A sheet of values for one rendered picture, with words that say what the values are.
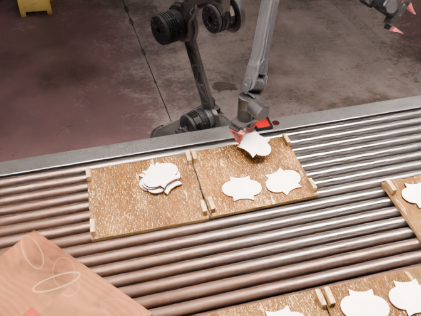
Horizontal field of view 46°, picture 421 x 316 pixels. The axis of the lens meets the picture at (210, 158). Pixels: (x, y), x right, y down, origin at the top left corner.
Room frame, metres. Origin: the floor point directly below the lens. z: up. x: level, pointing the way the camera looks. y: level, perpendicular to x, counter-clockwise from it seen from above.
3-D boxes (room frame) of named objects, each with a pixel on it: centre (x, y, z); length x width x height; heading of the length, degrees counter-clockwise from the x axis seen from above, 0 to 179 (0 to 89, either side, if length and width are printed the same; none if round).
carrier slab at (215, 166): (1.37, -0.16, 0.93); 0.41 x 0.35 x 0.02; 105
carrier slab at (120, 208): (1.27, 0.25, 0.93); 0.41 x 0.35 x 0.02; 103
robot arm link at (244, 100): (1.49, -0.13, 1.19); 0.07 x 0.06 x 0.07; 37
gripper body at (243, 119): (1.49, -0.13, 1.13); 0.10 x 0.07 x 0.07; 143
